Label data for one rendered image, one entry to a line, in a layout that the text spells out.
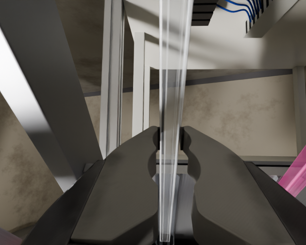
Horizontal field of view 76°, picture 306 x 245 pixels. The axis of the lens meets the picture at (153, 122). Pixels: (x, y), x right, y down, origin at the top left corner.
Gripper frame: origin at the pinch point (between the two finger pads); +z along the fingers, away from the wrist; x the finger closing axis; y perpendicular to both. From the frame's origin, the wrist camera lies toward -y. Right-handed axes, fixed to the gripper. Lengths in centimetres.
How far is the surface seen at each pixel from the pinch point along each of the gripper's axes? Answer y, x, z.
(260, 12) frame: -7.7, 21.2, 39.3
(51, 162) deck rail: 3.6, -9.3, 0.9
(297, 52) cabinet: 4, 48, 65
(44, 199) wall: 265, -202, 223
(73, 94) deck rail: -1.0, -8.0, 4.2
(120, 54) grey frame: 0.1, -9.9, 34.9
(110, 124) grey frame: 13.6, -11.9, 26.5
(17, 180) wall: 206, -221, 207
